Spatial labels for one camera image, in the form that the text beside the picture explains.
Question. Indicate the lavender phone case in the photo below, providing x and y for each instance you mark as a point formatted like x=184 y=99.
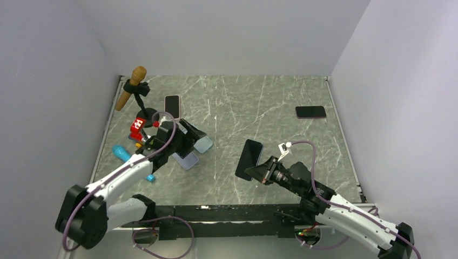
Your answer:
x=187 y=162

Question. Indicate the aluminium table edge rail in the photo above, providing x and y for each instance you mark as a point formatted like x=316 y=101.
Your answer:
x=121 y=78

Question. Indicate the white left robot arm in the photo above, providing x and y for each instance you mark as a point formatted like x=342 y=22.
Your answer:
x=88 y=213

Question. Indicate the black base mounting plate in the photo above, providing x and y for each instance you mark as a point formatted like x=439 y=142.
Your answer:
x=280 y=220

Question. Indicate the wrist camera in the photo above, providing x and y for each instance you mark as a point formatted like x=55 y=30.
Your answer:
x=284 y=149
x=164 y=125

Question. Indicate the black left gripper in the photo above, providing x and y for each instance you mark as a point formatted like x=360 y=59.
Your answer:
x=188 y=148

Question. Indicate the dark magenta phone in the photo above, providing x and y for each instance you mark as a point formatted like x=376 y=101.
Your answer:
x=310 y=112

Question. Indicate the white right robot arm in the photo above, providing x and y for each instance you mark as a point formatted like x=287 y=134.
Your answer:
x=319 y=203

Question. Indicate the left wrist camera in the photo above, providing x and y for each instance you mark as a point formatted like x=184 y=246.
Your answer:
x=164 y=125

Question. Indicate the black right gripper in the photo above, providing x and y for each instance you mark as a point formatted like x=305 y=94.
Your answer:
x=263 y=172

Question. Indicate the black phone blue edge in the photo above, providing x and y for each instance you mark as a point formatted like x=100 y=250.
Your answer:
x=249 y=158

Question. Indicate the red white toy block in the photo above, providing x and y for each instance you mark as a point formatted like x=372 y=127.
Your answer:
x=136 y=130

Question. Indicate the blue marker pen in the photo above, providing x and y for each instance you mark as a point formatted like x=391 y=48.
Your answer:
x=121 y=153

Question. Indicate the light blue phone case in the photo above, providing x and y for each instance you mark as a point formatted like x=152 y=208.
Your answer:
x=203 y=145

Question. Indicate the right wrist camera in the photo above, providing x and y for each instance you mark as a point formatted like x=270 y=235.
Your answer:
x=284 y=149

